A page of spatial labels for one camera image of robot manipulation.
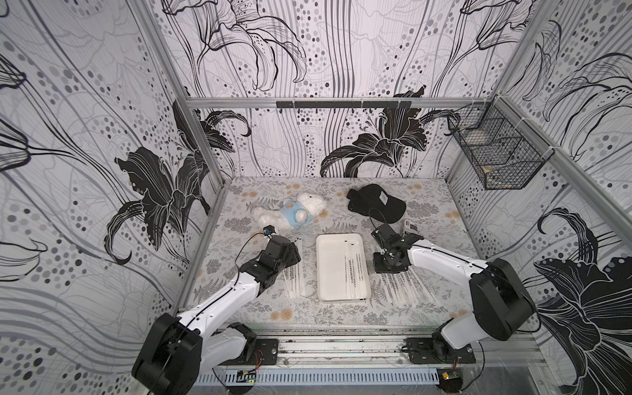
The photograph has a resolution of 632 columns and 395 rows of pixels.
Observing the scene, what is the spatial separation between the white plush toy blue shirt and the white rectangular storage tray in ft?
0.33

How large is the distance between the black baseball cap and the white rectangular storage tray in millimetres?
134

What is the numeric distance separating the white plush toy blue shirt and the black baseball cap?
146 millimetres

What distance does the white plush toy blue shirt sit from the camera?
37.3 inches

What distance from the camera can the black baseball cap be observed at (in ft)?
3.46

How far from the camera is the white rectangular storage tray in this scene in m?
0.85
